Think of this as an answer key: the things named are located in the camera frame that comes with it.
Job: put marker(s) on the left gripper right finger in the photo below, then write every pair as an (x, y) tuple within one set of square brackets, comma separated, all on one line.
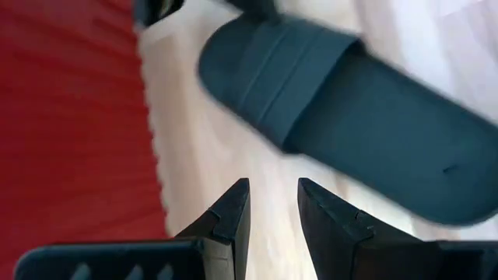
[(330, 233)]

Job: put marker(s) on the red plastic bin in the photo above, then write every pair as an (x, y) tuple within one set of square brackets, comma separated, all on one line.
[(70, 116)]

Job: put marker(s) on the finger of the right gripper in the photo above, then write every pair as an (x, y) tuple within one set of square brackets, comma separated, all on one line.
[(253, 8), (149, 11)]

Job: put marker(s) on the black rubber slide sandal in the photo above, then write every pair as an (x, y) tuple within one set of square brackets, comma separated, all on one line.
[(369, 136)]

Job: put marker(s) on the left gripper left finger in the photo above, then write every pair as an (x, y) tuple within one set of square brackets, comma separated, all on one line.
[(227, 241)]

